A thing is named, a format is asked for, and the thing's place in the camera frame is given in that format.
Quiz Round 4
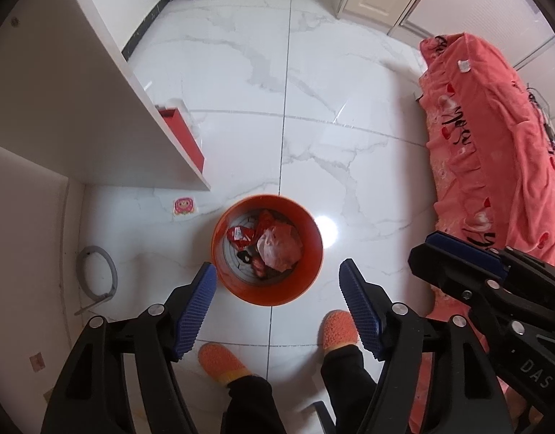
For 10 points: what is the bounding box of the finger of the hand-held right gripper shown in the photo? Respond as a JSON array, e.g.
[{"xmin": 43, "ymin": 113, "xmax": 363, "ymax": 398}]
[
  {"xmin": 408, "ymin": 245, "xmax": 555, "ymax": 326},
  {"xmin": 426, "ymin": 230, "xmax": 555, "ymax": 290}
]

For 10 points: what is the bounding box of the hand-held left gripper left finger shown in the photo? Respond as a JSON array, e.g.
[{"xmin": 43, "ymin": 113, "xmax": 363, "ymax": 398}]
[{"xmin": 41, "ymin": 261, "xmax": 218, "ymax": 434}]

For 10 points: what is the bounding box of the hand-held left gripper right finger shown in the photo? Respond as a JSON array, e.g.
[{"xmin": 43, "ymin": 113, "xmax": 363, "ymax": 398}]
[{"xmin": 339, "ymin": 259, "xmax": 515, "ymax": 434}]

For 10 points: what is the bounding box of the orange round bin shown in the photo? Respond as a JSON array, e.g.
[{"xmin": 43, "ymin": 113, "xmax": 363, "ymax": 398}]
[{"xmin": 210, "ymin": 194, "xmax": 324, "ymax": 306}]

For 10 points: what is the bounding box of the red silver snack wrapper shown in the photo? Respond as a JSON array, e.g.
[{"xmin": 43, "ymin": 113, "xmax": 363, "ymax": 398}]
[{"xmin": 227, "ymin": 225, "xmax": 256, "ymax": 250}]

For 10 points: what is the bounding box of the clear plastic bag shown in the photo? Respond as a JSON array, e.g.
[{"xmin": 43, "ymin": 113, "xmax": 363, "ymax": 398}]
[{"xmin": 256, "ymin": 222, "xmax": 304, "ymax": 272}]

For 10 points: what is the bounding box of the orange slipper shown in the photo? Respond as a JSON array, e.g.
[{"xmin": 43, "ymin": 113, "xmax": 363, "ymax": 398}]
[
  {"xmin": 198, "ymin": 342, "xmax": 253, "ymax": 386},
  {"xmin": 321, "ymin": 310, "xmax": 363, "ymax": 353}
]

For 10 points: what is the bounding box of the person's right leg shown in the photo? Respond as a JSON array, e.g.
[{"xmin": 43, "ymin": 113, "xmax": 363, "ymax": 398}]
[{"xmin": 320, "ymin": 346, "xmax": 382, "ymax": 434}]

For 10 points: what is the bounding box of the person's leg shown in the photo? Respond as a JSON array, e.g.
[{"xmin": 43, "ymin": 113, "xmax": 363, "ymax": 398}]
[
  {"xmin": 221, "ymin": 374, "xmax": 287, "ymax": 434},
  {"xmin": 320, "ymin": 346, "xmax": 382, "ymax": 434}
]

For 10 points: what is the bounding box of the coral printed blanket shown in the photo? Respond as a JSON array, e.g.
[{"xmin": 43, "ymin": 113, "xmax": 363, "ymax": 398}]
[{"xmin": 415, "ymin": 31, "xmax": 555, "ymax": 434}]

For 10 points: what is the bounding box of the pink floor sticker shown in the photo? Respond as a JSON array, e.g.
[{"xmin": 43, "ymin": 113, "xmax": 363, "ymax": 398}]
[{"xmin": 172, "ymin": 195, "xmax": 197, "ymax": 216}]

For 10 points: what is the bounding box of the person's left leg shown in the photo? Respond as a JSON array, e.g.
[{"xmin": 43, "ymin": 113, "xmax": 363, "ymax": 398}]
[{"xmin": 221, "ymin": 374, "xmax": 287, "ymax": 434}]

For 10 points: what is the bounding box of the red open box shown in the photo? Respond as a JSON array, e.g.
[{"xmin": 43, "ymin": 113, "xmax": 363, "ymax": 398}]
[{"xmin": 155, "ymin": 106, "xmax": 206, "ymax": 176}]

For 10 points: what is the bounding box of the grey curved hose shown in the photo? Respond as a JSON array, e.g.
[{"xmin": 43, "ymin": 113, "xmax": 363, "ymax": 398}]
[{"xmin": 74, "ymin": 245, "xmax": 119, "ymax": 316}]

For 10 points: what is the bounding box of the thin black cable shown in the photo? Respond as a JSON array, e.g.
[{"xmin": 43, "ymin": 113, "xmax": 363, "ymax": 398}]
[{"xmin": 526, "ymin": 84, "xmax": 555, "ymax": 163}]

